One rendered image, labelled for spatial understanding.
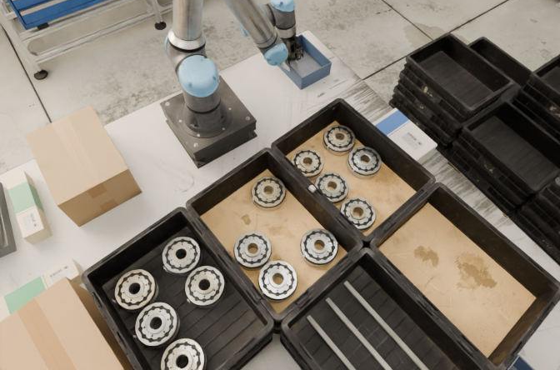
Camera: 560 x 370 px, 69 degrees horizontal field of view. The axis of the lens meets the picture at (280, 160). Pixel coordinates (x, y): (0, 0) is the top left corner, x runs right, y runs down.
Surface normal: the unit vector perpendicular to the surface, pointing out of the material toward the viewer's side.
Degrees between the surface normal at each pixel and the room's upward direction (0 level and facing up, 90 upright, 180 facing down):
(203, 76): 9
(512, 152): 0
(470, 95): 0
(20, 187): 0
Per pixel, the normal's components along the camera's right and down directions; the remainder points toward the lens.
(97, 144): 0.02, -0.53
